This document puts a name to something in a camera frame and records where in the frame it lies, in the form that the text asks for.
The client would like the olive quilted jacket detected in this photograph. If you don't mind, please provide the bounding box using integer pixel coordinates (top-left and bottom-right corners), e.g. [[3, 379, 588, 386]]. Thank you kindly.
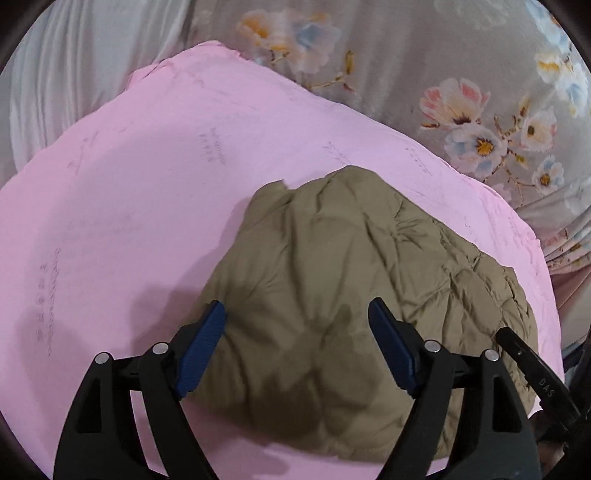
[[192, 166, 538, 463]]

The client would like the right hand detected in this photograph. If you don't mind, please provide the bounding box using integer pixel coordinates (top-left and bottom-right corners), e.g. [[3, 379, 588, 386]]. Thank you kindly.
[[530, 410, 576, 480]]

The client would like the pink bed sheet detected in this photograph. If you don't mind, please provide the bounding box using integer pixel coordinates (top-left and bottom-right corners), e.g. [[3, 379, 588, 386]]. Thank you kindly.
[[1, 41, 563, 474]]

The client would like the grey floral blanket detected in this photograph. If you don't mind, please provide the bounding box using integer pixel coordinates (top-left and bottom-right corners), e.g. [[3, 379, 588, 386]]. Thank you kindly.
[[190, 0, 590, 275]]

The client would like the white satin curtain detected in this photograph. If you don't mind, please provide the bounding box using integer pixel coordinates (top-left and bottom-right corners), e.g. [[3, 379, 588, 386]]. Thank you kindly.
[[1, 1, 194, 181]]

